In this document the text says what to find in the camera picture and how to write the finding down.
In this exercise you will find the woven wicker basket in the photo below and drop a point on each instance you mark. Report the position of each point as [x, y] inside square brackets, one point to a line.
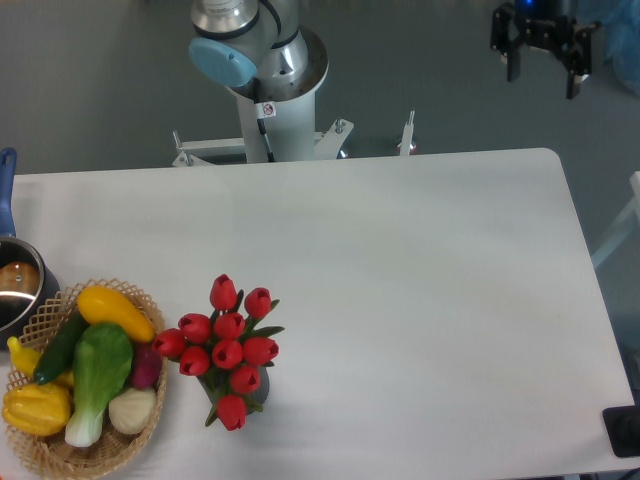
[51, 457]

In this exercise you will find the green cucumber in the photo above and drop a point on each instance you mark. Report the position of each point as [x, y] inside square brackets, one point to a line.
[58, 356]

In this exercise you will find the small yellow gourd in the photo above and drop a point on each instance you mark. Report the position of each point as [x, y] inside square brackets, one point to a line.
[25, 359]

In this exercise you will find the blue handled saucepan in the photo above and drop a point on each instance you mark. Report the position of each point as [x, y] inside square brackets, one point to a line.
[26, 281]

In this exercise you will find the white frame at right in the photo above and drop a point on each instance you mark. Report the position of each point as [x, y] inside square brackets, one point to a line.
[621, 227]

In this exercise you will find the black device at table edge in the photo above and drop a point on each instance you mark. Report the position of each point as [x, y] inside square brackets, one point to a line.
[622, 426]

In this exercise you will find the dark grey ribbed vase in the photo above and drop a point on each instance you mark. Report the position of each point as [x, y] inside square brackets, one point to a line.
[214, 382]

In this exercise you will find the red tulip bouquet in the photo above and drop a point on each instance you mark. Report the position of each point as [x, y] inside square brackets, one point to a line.
[230, 339]

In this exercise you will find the green bok choy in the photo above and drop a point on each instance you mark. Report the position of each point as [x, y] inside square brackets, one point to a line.
[102, 363]

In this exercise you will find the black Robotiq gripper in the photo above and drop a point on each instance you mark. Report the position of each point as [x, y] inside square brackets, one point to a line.
[548, 25]

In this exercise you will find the blue plastic bag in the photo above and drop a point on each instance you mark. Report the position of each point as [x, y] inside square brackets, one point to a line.
[621, 20]

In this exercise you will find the white garlic bulb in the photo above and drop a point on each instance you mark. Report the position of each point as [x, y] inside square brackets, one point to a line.
[130, 411]

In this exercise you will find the yellow bell pepper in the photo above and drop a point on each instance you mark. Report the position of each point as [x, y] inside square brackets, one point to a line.
[38, 410]

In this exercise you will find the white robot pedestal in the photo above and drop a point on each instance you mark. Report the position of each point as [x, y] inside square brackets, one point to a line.
[272, 131]

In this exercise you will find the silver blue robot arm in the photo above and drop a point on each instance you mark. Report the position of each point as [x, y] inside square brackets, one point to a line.
[259, 49]

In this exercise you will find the yellow squash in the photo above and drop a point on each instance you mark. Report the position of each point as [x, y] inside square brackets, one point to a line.
[100, 304]

